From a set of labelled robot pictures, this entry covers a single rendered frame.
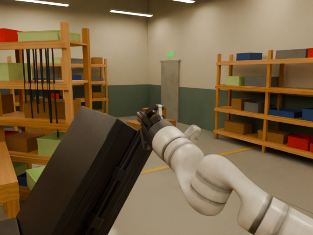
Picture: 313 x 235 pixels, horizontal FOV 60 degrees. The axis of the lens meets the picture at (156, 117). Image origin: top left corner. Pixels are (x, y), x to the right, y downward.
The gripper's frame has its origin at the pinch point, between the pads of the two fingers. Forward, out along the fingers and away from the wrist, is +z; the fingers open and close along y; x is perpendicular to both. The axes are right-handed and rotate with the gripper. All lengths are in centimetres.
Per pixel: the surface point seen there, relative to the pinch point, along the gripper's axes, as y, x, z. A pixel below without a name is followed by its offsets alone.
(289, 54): -43, 447, 301
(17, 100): 281, 10, 803
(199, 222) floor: 175, 181, 129
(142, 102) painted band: 270, 467, 885
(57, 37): 15, 17, 277
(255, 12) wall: -118, 479, 461
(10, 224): 53, -27, 23
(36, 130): 291, 50, 616
